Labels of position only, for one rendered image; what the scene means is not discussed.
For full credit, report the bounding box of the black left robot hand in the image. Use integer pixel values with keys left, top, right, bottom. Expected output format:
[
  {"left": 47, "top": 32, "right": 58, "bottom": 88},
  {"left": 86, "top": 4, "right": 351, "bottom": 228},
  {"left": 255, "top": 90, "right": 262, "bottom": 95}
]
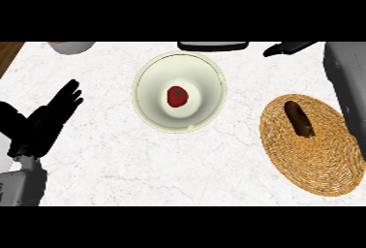
[{"left": 0, "top": 78, "right": 85, "bottom": 160}]

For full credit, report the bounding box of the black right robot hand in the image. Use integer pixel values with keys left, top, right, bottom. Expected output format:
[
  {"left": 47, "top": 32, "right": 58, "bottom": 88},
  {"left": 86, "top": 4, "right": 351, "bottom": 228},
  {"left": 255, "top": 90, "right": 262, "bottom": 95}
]
[{"left": 261, "top": 41, "right": 318, "bottom": 58}]

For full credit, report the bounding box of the pale green bowl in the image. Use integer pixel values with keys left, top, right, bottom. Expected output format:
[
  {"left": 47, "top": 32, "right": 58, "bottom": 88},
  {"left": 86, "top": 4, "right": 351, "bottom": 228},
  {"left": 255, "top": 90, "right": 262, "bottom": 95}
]
[{"left": 129, "top": 50, "right": 228, "bottom": 135}]

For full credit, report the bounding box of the grey round bowl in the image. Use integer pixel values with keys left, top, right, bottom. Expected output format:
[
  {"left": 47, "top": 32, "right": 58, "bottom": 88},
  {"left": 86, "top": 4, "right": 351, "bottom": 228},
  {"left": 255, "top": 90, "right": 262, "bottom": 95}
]
[{"left": 45, "top": 41, "right": 97, "bottom": 56}]

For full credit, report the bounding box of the red tomato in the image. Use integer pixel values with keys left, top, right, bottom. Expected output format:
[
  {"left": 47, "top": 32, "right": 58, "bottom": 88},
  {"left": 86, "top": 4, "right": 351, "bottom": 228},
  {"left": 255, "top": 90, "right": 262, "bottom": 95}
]
[{"left": 165, "top": 85, "right": 190, "bottom": 109}]

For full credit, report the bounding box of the woven wicker placemat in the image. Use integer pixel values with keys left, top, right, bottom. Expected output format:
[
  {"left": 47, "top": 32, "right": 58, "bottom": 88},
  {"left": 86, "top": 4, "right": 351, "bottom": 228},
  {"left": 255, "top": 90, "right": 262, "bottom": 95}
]
[{"left": 258, "top": 93, "right": 366, "bottom": 198}]

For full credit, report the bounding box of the black and grey appliance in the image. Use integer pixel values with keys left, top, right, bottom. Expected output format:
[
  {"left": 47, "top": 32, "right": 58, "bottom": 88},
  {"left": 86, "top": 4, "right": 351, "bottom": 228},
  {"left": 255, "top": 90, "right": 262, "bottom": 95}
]
[{"left": 175, "top": 41, "right": 250, "bottom": 53}]

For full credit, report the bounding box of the dark brown oblong vegetable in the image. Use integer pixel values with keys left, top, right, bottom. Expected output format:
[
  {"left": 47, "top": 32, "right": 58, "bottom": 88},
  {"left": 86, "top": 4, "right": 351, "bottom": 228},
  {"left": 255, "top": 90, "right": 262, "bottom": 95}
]
[{"left": 283, "top": 100, "right": 315, "bottom": 139}]

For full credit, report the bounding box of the brown wooden board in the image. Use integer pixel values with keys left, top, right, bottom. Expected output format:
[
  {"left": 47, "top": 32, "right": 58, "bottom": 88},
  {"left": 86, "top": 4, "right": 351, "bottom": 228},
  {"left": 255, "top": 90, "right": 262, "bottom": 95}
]
[{"left": 0, "top": 41, "right": 24, "bottom": 79}]

